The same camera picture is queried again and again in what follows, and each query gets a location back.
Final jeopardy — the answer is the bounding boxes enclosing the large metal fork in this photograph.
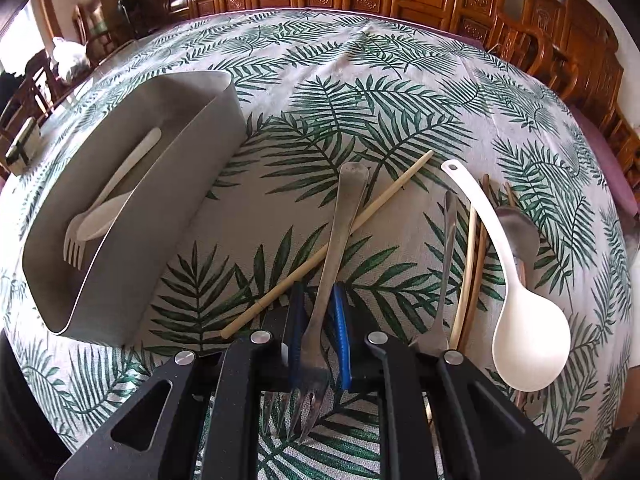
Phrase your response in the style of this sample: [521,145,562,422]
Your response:
[262,162,371,445]

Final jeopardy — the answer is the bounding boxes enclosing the beige plastic fork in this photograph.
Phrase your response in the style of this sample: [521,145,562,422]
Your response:
[62,210,103,269]

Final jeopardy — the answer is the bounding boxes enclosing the light bamboo chopstick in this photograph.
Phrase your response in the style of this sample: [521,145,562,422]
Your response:
[220,150,435,339]
[449,204,478,351]

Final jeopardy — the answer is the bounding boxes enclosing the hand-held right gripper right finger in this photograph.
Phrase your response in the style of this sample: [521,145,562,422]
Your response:
[332,281,583,480]

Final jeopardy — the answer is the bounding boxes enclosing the metal spoon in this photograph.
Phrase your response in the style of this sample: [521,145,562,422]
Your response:
[495,206,542,281]

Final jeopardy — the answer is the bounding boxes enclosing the leaf-print tablecloth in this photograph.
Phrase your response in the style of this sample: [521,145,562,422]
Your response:
[0,7,636,480]

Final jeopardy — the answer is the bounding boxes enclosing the white plastic bag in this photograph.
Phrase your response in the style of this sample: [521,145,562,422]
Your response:
[50,36,93,86]

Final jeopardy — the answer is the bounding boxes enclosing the grey plastic organizer box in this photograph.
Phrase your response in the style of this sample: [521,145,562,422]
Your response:
[21,71,246,347]

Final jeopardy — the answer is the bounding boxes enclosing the white plastic ladle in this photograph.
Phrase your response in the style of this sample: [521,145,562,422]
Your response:
[440,159,572,393]

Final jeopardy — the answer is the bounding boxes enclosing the dark wooden chair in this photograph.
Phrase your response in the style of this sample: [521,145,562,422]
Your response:
[0,50,58,161]

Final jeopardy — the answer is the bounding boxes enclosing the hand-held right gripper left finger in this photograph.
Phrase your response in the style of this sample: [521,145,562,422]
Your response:
[54,281,307,480]

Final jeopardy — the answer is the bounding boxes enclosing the carved wooden bench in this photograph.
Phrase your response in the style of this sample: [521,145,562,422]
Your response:
[520,0,640,161]

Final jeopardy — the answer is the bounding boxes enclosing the carved wooden armchair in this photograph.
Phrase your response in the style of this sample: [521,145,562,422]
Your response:
[487,12,581,106]

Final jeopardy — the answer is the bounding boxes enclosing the small metal fork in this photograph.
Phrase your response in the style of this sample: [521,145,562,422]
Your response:
[407,190,459,361]

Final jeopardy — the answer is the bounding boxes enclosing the purple seat cushion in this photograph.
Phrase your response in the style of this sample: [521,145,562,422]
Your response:
[570,102,640,216]

